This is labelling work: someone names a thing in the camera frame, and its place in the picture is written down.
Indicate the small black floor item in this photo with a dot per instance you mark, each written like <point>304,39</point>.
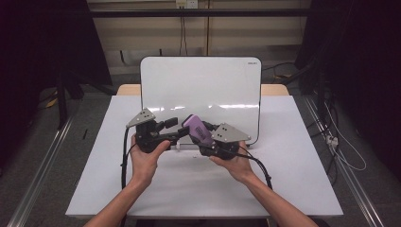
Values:
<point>85,134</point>

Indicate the wooden table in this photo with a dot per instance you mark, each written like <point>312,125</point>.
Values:
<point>274,90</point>

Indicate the black metal stand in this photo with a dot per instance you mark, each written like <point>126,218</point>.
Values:
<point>62,101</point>

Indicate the white whiteboard with black rim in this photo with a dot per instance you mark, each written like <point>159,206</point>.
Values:
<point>201,82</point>

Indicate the purple whiteboard eraser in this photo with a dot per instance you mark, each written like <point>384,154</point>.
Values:
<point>197,126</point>

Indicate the black horizontal bar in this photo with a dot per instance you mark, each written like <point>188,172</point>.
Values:
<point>201,13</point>

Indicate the white wall socket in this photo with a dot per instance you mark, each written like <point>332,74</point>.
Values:
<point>186,3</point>

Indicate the aluminium floor rail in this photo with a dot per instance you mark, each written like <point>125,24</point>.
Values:
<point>353,179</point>
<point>38,179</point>

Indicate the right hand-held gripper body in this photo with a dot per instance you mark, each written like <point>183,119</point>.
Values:
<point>228,135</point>

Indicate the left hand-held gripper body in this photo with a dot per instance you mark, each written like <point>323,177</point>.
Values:
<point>145,132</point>

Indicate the person's right hand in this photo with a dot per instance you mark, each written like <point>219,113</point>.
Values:
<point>238,165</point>

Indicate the person's left hand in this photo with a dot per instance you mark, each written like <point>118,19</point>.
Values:
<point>144,167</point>

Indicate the black curtain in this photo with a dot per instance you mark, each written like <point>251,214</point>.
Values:
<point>362,47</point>
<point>44,41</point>

